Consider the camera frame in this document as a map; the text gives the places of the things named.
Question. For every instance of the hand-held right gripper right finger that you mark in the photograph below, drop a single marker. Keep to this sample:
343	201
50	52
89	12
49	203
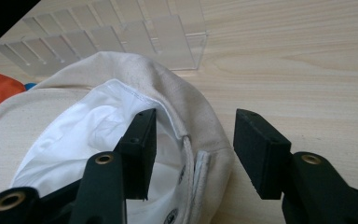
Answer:
261	155

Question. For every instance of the clear acrylic divider rack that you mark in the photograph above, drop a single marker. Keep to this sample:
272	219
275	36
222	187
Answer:
167	43

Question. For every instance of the blue and orange cloth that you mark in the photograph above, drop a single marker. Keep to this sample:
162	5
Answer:
3	87

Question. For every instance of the beige cap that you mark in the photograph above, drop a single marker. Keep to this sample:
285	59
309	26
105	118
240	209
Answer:
180	93

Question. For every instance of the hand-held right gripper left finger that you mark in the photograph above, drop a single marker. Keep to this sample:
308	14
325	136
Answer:
136	155

